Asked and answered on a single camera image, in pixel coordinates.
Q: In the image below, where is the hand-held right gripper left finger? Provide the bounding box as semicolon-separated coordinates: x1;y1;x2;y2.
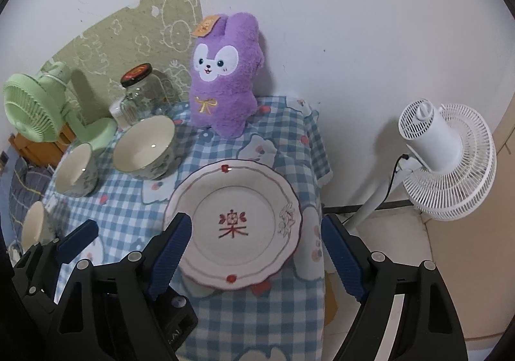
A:
58;213;193;361

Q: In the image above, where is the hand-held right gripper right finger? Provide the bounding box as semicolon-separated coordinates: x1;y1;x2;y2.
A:
321;214;469;361

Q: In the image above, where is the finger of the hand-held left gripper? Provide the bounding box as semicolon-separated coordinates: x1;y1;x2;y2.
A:
12;220;99;305

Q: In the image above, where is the cream floral bowl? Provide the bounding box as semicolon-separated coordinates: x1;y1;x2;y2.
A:
54;143;98;198
113;116;176;181
21;200;61;253

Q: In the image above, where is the small white red-patterned plate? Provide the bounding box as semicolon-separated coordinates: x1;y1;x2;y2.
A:
163;160;303;291

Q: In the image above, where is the blue checkered tablecloth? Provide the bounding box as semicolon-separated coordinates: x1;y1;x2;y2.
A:
8;96;334;361

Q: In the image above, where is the grey plaid pillow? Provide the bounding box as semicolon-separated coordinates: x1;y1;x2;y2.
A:
8;166;55;233

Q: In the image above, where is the wooden bed headboard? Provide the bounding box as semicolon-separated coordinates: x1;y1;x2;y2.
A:
8;132;77;169

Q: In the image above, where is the cotton swab container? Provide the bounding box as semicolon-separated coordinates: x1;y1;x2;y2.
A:
108;99;129;130

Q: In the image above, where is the green desk fan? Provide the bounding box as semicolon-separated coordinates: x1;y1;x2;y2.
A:
3;61;118;156

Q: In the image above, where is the white standing fan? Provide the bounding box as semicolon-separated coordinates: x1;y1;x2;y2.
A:
346;101;497;233

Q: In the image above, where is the glass jar with black lid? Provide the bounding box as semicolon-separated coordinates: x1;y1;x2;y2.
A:
120;63;167;128

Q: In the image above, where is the purple plush rabbit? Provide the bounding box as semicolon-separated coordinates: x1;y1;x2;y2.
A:
189;11;264;139

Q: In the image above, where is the beige door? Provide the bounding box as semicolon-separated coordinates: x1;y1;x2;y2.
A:
493;96;515;154

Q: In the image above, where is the black fan cable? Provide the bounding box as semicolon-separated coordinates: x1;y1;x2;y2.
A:
382;153;412;207

